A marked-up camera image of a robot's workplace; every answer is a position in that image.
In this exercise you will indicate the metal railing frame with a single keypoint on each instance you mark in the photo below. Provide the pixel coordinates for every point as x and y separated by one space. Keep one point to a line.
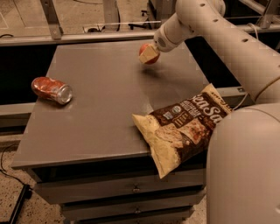
25 20

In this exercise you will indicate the grey drawer cabinet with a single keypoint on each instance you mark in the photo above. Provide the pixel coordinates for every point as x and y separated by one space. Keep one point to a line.
88 156

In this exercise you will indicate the crushed red soda can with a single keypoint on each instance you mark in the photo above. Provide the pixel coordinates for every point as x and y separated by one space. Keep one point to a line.
51 89

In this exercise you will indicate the red apple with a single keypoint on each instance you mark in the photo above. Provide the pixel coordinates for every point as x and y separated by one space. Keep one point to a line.
148 55

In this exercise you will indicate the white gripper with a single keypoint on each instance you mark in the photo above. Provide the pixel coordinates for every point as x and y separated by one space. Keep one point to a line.
162 41

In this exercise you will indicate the brown sea salt chip bag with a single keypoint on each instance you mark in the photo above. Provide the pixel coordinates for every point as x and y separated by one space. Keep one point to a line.
178 132

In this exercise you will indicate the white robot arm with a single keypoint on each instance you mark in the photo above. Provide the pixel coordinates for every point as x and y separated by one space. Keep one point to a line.
243 159

